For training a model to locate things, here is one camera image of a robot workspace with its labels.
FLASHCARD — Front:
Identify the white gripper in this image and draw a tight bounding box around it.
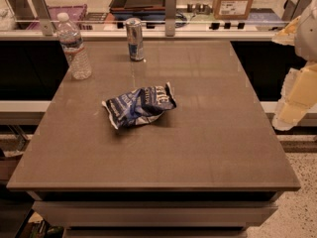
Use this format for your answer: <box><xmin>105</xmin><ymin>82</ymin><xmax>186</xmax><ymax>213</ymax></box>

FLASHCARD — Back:
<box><xmin>271</xmin><ymin>0</ymin><xmax>317</xmax><ymax>131</ymax></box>

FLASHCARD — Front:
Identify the Red Bull can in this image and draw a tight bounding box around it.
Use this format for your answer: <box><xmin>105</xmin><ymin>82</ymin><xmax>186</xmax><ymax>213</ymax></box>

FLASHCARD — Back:
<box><xmin>125</xmin><ymin>18</ymin><xmax>144</xmax><ymax>61</ymax></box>

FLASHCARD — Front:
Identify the cardboard box with label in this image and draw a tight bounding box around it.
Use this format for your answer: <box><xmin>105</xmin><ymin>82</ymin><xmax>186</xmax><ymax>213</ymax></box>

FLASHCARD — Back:
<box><xmin>212</xmin><ymin>0</ymin><xmax>254</xmax><ymax>20</ymax></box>

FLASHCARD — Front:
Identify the blue crumpled chip bag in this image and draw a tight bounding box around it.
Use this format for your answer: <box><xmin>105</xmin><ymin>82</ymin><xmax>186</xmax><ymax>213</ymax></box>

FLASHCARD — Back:
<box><xmin>102</xmin><ymin>82</ymin><xmax>176</xmax><ymax>130</ymax></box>

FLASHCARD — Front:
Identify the dark tray stack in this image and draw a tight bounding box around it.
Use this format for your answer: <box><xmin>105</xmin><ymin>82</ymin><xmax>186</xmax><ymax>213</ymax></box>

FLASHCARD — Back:
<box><xmin>109</xmin><ymin>0</ymin><xmax>165</xmax><ymax>21</ymax></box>

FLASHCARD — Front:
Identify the clear plastic water bottle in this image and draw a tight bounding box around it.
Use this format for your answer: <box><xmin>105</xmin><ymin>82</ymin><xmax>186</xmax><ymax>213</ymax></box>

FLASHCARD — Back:
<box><xmin>56</xmin><ymin>13</ymin><xmax>92</xmax><ymax>80</ymax></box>

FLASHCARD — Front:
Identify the purple plastic crate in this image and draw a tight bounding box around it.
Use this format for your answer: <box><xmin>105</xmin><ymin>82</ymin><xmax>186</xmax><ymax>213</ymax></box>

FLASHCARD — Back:
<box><xmin>26</xmin><ymin>3</ymin><xmax>89</xmax><ymax>31</ymax></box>

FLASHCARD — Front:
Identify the right metal rail bracket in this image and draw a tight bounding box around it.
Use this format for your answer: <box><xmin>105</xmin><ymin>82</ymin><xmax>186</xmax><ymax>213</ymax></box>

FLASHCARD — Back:
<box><xmin>281</xmin><ymin>0</ymin><xmax>312</xmax><ymax>22</ymax></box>

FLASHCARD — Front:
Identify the metal rail bracket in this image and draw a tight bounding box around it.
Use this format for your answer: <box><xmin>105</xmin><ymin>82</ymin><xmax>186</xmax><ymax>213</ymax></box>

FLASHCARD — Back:
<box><xmin>281</xmin><ymin>0</ymin><xmax>312</xmax><ymax>22</ymax></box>
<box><xmin>165</xmin><ymin>0</ymin><xmax>176</xmax><ymax>37</ymax></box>
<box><xmin>32</xmin><ymin>0</ymin><xmax>54</xmax><ymax>36</ymax></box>

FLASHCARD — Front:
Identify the middle metal rail bracket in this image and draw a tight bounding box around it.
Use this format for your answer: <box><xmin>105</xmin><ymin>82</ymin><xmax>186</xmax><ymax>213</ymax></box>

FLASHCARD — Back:
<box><xmin>165</xmin><ymin>0</ymin><xmax>176</xmax><ymax>37</ymax></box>

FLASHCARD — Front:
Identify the left metal rail bracket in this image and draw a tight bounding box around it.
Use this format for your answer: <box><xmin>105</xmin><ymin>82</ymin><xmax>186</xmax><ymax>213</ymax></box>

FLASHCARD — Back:
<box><xmin>32</xmin><ymin>0</ymin><xmax>54</xmax><ymax>36</ymax></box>

